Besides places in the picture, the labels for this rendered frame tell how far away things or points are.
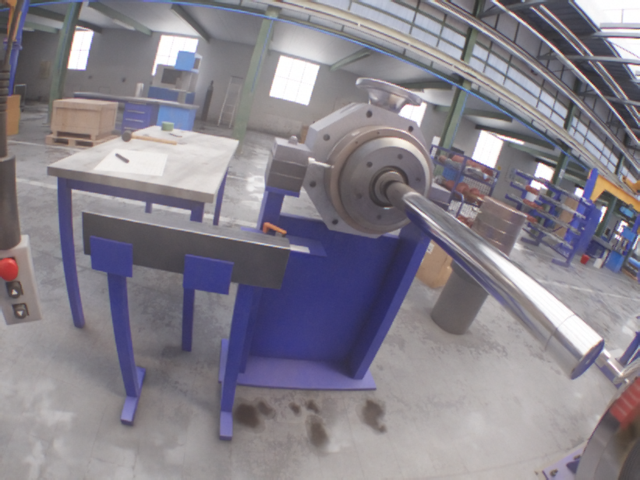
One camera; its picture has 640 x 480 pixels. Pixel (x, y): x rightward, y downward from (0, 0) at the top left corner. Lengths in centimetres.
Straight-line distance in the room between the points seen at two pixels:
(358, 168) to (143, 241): 66
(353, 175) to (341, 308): 78
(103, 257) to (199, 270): 30
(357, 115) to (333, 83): 1177
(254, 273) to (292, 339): 78
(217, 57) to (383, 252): 1194
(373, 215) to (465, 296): 158
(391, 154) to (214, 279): 65
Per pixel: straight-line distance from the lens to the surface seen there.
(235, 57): 1277
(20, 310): 51
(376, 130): 100
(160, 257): 92
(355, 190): 97
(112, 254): 96
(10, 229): 45
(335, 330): 163
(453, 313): 254
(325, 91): 1278
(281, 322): 154
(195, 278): 92
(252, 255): 87
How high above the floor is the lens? 124
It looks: 22 degrees down
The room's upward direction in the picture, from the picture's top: 17 degrees clockwise
